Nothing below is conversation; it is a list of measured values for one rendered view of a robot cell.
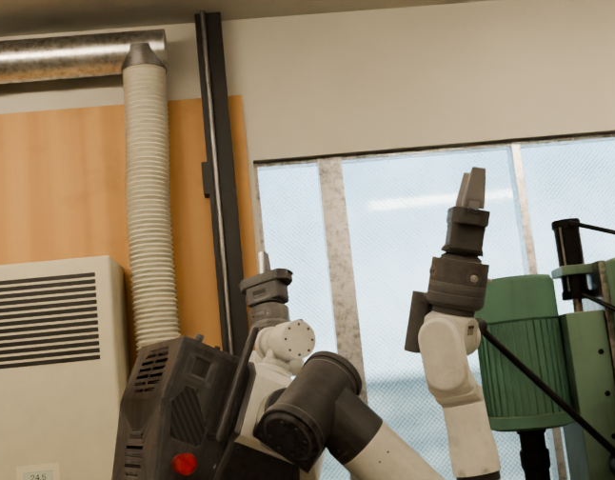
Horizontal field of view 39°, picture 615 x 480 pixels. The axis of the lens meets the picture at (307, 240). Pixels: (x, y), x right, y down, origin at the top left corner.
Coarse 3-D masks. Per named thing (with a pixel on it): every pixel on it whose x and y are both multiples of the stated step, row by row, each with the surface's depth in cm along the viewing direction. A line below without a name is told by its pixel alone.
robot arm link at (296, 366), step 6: (258, 324) 182; (264, 324) 181; (270, 324) 179; (276, 324) 181; (258, 360) 179; (294, 360) 179; (300, 360) 178; (294, 366) 179; (300, 366) 179; (294, 372) 179
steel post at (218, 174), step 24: (216, 24) 315; (216, 48) 313; (216, 72) 312; (216, 96) 310; (216, 120) 309; (216, 144) 307; (216, 168) 304; (216, 192) 302; (216, 216) 303; (216, 240) 302; (240, 240) 302; (216, 264) 300; (240, 264) 301; (240, 312) 298; (240, 336) 296
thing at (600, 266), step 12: (600, 264) 176; (588, 276) 182; (600, 276) 176; (588, 288) 183; (600, 288) 176; (588, 300) 184; (612, 312) 174; (612, 324) 174; (612, 336) 174; (612, 348) 173; (612, 360) 173
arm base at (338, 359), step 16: (320, 352) 129; (352, 368) 128; (272, 416) 120; (288, 416) 118; (304, 416) 118; (256, 432) 124; (272, 432) 121; (288, 432) 120; (304, 432) 118; (320, 432) 119; (272, 448) 124; (288, 448) 121; (304, 448) 120; (320, 448) 119; (304, 464) 122
